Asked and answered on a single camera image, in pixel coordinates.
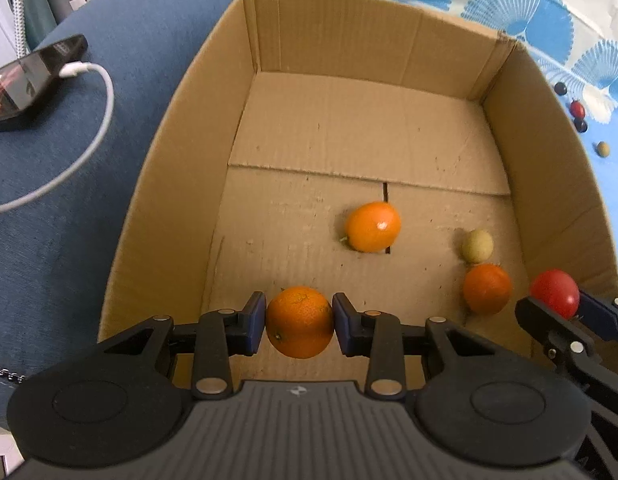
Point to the blue fan-print bed sheet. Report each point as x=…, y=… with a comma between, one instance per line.
x=539, y=20

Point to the blue fabric sofa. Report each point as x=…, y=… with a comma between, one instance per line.
x=64, y=270

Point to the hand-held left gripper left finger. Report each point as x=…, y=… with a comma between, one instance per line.
x=254, y=322

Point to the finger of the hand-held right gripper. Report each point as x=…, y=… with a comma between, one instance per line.
x=549, y=322
x=601, y=312

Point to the red cherry tomato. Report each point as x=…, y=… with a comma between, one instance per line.
x=554, y=290
x=577, y=108

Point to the yellow-orange kumquat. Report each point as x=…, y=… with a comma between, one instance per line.
x=373, y=226

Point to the small dark grape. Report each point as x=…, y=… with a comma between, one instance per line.
x=561, y=89

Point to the brown cardboard box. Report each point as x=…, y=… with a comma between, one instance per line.
x=339, y=125

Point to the dark round plum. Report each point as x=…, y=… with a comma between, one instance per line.
x=581, y=126

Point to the large orange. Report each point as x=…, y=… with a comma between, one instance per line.
x=300, y=322

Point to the small tan longan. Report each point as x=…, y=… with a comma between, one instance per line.
x=477, y=246
x=603, y=148

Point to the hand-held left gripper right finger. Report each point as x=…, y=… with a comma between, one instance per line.
x=341, y=325

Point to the black smartphone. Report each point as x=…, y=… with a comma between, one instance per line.
x=29, y=85

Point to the deep orange tangerine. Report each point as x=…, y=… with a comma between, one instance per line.
x=487, y=289

